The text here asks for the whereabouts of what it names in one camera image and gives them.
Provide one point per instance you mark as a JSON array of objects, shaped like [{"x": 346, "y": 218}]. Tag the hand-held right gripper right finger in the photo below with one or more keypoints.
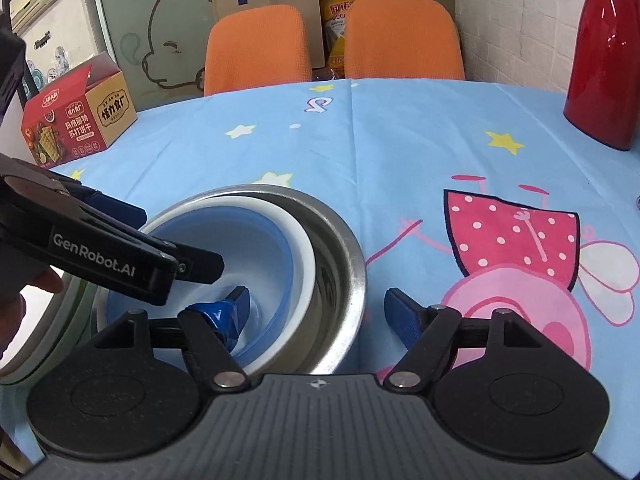
[{"x": 405, "y": 317}]

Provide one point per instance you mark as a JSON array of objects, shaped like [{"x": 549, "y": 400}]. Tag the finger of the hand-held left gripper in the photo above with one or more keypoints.
[
  {"x": 200, "y": 262},
  {"x": 115, "y": 210}
]

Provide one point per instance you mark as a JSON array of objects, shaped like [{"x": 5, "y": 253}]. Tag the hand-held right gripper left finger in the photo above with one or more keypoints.
[{"x": 220, "y": 317}]

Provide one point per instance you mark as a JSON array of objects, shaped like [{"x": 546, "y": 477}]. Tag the blue plastic bowl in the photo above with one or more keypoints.
[{"x": 240, "y": 245}]

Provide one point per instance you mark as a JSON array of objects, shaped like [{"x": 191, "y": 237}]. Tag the stainless steel bowl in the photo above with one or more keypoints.
[{"x": 335, "y": 280}]

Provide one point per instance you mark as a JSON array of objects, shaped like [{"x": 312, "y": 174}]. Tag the white ceramic bowl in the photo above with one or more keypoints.
[{"x": 306, "y": 270}]

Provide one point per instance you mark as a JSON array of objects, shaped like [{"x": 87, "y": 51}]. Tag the person's left hand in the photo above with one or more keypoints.
[{"x": 47, "y": 280}]

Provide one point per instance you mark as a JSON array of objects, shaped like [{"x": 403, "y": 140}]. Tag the red cracker box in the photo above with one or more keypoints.
[{"x": 75, "y": 130}]

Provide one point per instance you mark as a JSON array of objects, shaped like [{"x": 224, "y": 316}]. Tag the blue printed tablecloth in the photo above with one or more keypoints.
[{"x": 400, "y": 160}]

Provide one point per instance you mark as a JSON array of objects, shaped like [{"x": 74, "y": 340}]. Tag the frosted glass partition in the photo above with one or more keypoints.
[{"x": 150, "y": 10}]

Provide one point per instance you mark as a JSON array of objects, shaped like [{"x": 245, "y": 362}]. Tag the orange chair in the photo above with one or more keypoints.
[
  {"x": 400, "y": 40},
  {"x": 255, "y": 50}
]

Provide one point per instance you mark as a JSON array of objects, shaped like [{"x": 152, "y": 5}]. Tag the white air conditioner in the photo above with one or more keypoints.
[{"x": 35, "y": 0}]

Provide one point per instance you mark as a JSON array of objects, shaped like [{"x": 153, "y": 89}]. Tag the yellow snack bag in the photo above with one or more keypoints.
[{"x": 335, "y": 15}]

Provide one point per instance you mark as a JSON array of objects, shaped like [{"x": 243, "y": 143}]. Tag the red thermos jug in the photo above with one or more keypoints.
[{"x": 610, "y": 60}]

